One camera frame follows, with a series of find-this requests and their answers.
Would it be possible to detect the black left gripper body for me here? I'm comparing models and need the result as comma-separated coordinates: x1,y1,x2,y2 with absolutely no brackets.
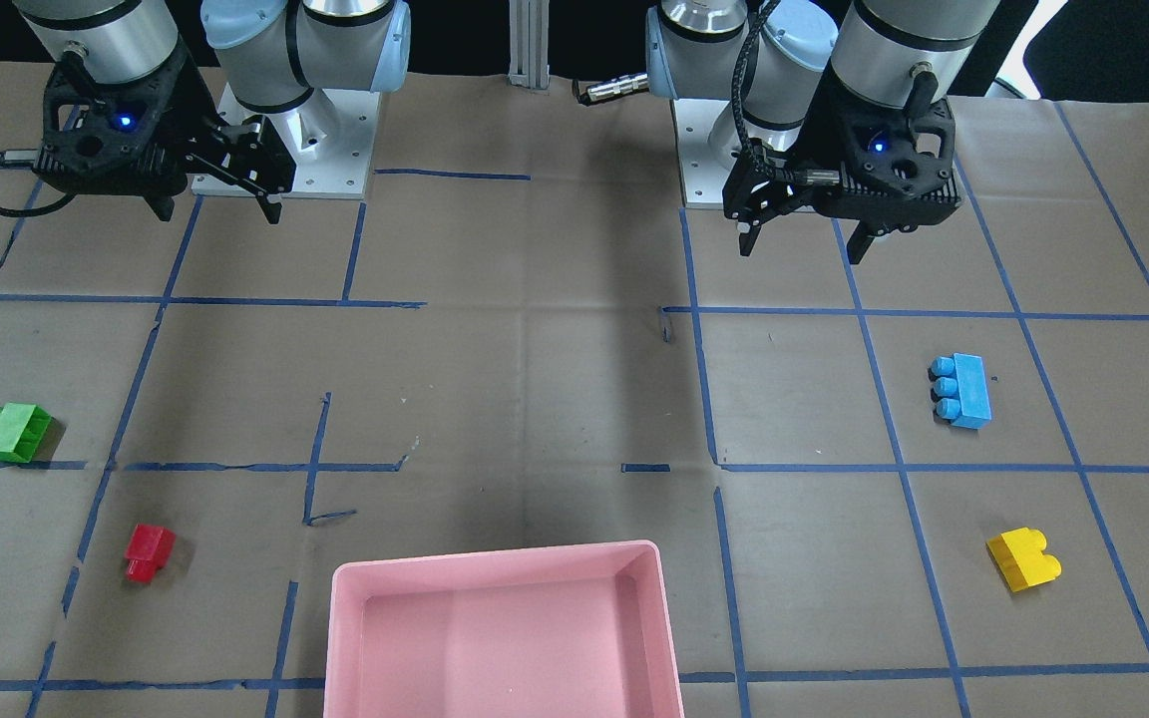
722,70,961,236

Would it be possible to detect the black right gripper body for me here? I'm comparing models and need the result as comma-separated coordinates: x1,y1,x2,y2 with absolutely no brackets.
34,45,295,198

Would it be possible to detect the blue toy block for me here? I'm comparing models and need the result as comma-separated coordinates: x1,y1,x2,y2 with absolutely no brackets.
930,353,992,429

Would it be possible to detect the green toy block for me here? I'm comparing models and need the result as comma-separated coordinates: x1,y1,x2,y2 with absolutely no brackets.
0,403,52,464

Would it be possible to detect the red toy block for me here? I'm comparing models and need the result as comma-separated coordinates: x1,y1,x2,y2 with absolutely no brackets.
124,524,177,582

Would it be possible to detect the yellow toy block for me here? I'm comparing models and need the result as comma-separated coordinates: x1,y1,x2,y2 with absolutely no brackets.
986,527,1063,592

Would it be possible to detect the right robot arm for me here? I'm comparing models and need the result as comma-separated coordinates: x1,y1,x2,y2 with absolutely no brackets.
17,1,412,223

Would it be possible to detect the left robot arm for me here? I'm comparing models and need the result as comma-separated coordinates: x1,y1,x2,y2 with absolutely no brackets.
575,1,997,264

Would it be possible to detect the pink plastic box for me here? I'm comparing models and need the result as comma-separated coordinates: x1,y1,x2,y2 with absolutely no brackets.
323,539,684,717

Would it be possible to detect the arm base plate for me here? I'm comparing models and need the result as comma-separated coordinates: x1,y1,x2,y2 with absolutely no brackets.
191,82,383,200
670,99,739,210

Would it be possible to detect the aluminium frame post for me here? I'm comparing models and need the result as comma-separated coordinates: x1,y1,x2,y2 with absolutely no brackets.
507,0,552,92

